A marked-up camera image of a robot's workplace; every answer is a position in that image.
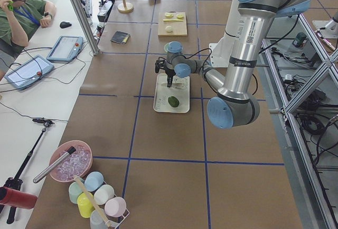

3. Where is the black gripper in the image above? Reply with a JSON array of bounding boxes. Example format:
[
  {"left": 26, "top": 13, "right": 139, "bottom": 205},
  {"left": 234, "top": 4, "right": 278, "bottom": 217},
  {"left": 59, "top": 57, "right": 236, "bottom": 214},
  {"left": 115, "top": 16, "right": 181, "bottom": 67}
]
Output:
[{"left": 155, "top": 57, "right": 175, "bottom": 87}]

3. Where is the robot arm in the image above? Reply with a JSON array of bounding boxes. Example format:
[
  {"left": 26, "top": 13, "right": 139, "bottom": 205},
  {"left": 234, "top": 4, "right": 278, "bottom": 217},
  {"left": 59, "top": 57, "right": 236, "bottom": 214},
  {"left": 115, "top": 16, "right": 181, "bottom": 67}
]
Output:
[{"left": 155, "top": 0, "right": 311, "bottom": 129}]

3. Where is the green ceramic bowl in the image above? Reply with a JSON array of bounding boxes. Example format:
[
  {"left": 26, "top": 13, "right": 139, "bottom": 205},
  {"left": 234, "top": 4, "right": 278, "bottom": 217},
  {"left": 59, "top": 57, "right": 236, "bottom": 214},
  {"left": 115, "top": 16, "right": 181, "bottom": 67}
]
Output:
[{"left": 164, "top": 42, "right": 170, "bottom": 53}]

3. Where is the pink bowl with ice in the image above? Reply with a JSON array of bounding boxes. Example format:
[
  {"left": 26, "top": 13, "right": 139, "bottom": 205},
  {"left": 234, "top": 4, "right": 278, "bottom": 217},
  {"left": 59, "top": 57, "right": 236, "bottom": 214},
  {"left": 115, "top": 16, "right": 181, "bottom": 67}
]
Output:
[{"left": 50, "top": 140, "right": 93, "bottom": 182}]

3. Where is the white bear tray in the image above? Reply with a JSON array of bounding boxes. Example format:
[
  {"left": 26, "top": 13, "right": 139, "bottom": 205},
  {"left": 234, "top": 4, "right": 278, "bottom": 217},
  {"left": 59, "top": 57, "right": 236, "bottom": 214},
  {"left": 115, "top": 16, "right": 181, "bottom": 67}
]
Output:
[{"left": 153, "top": 74, "right": 190, "bottom": 113}]

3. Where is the green avocado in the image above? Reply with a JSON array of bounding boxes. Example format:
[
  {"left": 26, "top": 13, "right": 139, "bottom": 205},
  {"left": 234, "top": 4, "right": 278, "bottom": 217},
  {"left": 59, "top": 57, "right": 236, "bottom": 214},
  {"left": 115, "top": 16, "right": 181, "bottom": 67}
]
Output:
[{"left": 167, "top": 96, "right": 180, "bottom": 108}]

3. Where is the wooden cutting board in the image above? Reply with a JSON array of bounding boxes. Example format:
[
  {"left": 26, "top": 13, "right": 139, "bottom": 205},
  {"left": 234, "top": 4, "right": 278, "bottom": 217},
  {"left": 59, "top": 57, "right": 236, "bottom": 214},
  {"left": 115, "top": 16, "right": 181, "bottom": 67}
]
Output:
[{"left": 157, "top": 12, "right": 187, "bottom": 37}]

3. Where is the yellow plastic knife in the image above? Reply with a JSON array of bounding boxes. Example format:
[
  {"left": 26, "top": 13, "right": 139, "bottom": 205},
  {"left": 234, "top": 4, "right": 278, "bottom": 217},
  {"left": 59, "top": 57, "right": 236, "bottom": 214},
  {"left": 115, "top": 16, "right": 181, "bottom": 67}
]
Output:
[{"left": 162, "top": 19, "right": 184, "bottom": 22}]

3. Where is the grey yellow sponge cloth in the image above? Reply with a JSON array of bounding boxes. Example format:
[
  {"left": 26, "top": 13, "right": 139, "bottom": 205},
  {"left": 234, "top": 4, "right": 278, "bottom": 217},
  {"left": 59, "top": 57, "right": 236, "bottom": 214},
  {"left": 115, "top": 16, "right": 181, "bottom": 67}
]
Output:
[{"left": 110, "top": 31, "right": 130, "bottom": 44}]

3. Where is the wooden mug tree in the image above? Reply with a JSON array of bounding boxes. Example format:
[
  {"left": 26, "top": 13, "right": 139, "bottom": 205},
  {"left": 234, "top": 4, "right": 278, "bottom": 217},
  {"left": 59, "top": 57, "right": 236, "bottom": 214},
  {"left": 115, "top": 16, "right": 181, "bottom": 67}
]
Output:
[{"left": 117, "top": 0, "right": 134, "bottom": 14}]

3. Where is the far teach pendant tablet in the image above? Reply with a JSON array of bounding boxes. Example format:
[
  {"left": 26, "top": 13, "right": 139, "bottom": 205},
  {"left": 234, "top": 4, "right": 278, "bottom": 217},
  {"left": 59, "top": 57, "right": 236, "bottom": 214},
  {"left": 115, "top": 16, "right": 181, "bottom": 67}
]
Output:
[{"left": 46, "top": 35, "right": 83, "bottom": 62}]

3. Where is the teach pendant tablet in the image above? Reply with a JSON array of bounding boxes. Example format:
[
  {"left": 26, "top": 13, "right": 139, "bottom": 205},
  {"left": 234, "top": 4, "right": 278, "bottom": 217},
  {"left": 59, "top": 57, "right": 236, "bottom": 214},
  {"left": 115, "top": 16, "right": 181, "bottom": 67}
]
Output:
[
  {"left": 46, "top": 35, "right": 83, "bottom": 62},
  {"left": 5, "top": 55, "right": 54, "bottom": 90}
]

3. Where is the black computer mouse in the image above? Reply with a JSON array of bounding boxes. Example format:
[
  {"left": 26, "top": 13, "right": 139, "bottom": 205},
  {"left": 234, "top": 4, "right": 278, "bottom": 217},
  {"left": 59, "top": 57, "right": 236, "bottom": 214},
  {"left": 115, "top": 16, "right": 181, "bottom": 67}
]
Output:
[{"left": 59, "top": 21, "right": 72, "bottom": 29}]

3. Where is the metal muddler rod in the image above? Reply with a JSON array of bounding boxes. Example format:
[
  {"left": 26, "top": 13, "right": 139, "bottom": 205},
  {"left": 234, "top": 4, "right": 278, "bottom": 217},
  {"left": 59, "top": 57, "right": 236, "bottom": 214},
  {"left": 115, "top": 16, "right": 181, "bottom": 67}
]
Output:
[{"left": 33, "top": 146, "right": 76, "bottom": 184}]

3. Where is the blue cup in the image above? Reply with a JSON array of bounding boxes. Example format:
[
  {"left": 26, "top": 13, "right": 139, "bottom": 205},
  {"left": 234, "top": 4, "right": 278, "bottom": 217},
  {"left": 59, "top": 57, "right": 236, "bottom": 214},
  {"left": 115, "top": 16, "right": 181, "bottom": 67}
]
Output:
[{"left": 84, "top": 171, "right": 104, "bottom": 192}]

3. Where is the white cup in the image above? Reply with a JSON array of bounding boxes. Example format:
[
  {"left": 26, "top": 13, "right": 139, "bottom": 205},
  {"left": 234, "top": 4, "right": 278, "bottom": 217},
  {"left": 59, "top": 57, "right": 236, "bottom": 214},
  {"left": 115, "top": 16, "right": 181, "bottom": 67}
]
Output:
[{"left": 94, "top": 184, "right": 115, "bottom": 205}]

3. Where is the near teach pendant tablet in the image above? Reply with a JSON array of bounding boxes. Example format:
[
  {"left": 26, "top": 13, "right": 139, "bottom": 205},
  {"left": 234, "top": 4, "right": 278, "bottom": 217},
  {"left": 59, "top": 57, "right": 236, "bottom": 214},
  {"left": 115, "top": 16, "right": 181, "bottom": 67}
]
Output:
[{"left": 5, "top": 55, "right": 54, "bottom": 90}]

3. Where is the pink cup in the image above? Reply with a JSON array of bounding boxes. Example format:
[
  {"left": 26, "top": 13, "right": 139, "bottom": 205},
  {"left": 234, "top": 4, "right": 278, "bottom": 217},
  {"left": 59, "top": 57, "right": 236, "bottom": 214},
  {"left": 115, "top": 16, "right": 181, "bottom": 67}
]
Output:
[{"left": 105, "top": 197, "right": 127, "bottom": 217}]

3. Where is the green cup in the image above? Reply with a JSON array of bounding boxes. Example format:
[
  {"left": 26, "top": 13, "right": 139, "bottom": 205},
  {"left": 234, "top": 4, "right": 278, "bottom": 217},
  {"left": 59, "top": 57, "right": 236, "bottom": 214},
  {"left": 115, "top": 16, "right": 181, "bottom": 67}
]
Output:
[{"left": 68, "top": 181, "right": 83, "bottom": 204}]

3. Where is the yellow cup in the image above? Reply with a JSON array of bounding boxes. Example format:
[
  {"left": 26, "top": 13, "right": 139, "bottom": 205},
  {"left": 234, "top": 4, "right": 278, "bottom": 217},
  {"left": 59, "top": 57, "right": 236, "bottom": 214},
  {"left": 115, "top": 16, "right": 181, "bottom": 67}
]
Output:
[{"left": 77, "top": 193, "right": 95, "bottom": 218}]

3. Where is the clear cup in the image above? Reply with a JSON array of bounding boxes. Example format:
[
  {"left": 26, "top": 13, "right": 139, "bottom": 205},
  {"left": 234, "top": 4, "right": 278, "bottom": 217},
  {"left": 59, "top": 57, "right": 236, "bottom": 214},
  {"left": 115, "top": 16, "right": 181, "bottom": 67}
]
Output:
[{"left": 90, "top": 210, "right": 107, "bottom": 229}]

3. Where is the person in green shirt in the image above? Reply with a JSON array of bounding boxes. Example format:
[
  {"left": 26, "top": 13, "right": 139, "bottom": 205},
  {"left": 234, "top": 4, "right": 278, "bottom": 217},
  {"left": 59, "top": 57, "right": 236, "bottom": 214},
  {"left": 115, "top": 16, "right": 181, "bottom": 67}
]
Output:
[{"left": 0, "top": 0, "right": 57, "bottom": 80}]

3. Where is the black tripod stick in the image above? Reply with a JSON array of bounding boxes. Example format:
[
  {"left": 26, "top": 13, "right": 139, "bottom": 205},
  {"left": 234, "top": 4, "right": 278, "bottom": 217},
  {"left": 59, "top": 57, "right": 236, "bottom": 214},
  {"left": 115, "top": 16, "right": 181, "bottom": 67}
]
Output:
[{"left": 1, "top": 118, "right": 54, "bottom": 224}]

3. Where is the red bottle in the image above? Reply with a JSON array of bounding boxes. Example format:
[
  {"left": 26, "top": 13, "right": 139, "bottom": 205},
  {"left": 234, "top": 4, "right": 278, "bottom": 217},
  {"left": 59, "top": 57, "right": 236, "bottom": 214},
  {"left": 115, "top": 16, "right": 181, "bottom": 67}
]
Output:
[{"left": 1, "top": 187, "right": 37, "bottom": 209}]

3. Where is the aluminium frame post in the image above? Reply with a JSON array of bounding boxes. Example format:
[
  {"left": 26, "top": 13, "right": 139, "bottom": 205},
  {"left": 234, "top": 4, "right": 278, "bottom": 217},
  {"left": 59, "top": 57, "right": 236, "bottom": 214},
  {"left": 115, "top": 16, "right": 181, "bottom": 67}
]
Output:
[{"left": 70, "top": 0, "right": 100, "bottom": 56}]

